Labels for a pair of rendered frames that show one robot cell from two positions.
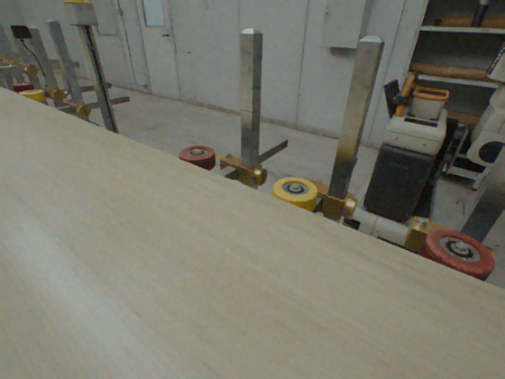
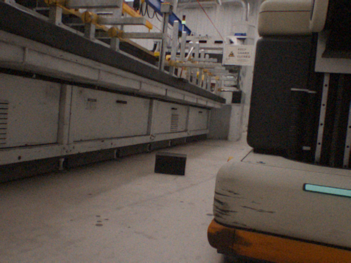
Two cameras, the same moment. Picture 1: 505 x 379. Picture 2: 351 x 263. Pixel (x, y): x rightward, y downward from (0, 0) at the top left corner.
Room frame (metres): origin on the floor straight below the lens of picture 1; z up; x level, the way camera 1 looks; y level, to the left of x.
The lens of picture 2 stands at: (0.51, -1.79, 0.39)
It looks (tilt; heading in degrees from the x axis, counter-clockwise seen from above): 3 degrees down; 75
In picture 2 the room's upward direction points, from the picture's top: 5 degrees clockwise
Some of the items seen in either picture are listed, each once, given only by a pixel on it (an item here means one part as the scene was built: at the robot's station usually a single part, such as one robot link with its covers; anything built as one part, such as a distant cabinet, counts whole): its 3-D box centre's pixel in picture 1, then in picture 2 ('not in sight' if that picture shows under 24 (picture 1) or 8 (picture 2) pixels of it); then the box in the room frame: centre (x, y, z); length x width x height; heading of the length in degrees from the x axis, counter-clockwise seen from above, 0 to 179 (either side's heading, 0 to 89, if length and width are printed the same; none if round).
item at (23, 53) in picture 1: (35, 83); (188, 66); (1.44, 1.29, 0.87); 0.04 x 0.04 x 0.48; 57
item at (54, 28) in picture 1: (71, 82); (174, 49); (1.17, 0.87, 0.93); 0.04 x 0.04 x 0.48; 57
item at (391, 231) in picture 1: (406, 219); (324, 199); (1.26, -0.95, 0.16); 0.67 x 0.64 x 0.25; 57
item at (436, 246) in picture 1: (443, 273); not in sight; (0.24, -0.27, 0.85); 0.08 x 0.08 x 0.11
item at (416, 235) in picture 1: (445, 244); (59, 2); (0.36, -0.37, 0.81); 0.14 x 0.06 x 0.05; 57
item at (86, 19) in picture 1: (81, 14); (166, 9); (1.03, 0.65, 1.18); 0.07 x 0.07 x 0.08; 57
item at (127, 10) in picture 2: not in sight; (137, 16); (1.49, 6.14, 2.65); 1.71 x 0.09 x 0.32; 57
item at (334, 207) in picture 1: (325, 198); (93, 20); (0.50, -0.16, 0.81); 0.14 x 0.06 x 0.05; 57
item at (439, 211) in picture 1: (436, 228); (72, 4); (0.41, -0.38, 0.80); 0.43 x 0.03 x 0.04; 147
